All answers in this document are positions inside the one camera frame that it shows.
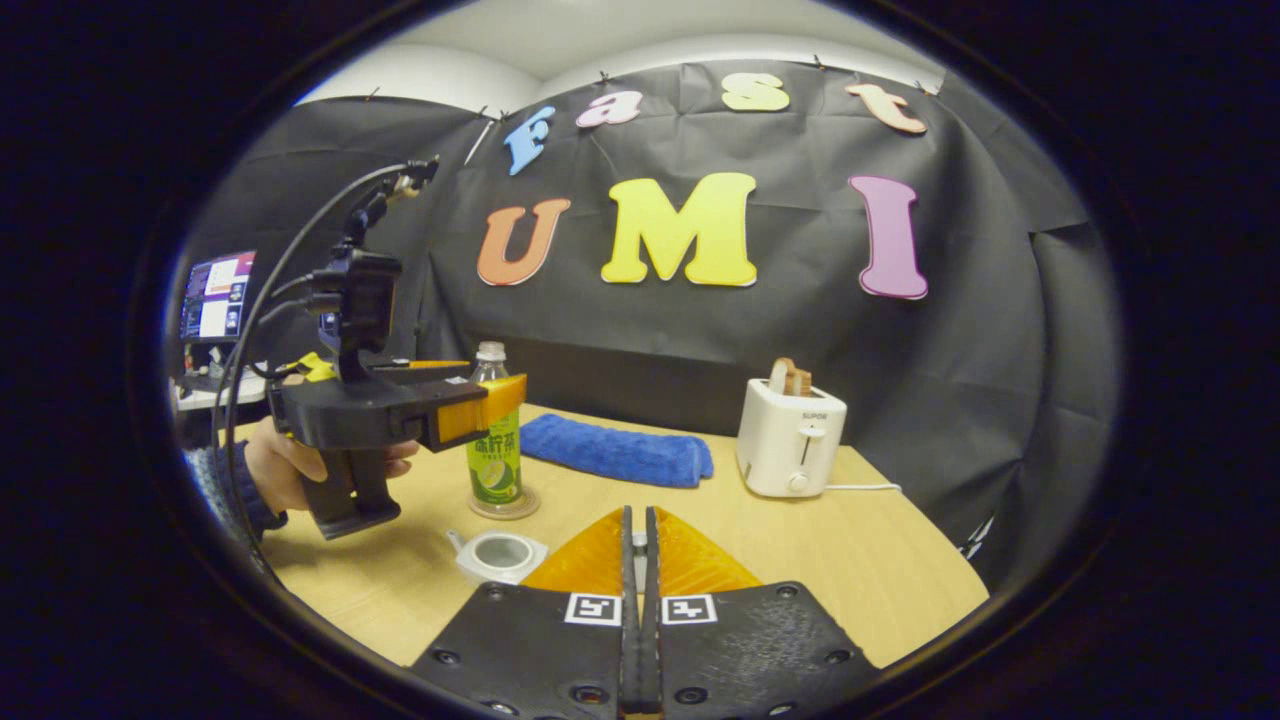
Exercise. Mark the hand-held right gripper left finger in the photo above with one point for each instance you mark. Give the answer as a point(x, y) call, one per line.
point(540, 650)

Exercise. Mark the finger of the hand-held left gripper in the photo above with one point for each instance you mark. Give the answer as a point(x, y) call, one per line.
point(420, 367)
point(480, 410)

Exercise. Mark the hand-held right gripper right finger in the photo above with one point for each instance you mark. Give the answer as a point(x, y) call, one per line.
point(750, 650)

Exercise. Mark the green label water bottle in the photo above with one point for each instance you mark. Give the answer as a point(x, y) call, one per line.
point(495, 460)

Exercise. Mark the white floral teacup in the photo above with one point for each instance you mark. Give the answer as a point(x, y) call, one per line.
point(500, 555)

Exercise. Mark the round wooden coaster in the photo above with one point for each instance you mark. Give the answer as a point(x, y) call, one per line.
point(503, 511)

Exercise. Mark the white teacup lid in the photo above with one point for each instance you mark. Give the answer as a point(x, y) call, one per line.
point(640, 546)

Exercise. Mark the white side desk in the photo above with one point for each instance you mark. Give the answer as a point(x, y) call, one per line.
point(215, 395)

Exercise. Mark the blue towel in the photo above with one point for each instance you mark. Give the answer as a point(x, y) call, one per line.
point(615, 450)

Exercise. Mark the computer monitor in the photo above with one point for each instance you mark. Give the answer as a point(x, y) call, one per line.
point(215, 298)

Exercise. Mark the white toaster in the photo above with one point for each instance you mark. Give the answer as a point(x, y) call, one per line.
point(785, 440)

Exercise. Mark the bread slice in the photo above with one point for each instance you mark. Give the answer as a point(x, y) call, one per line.
point(790, 378)

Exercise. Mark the black backdrop cloth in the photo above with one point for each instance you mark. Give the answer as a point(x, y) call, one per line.
point(800, 330)

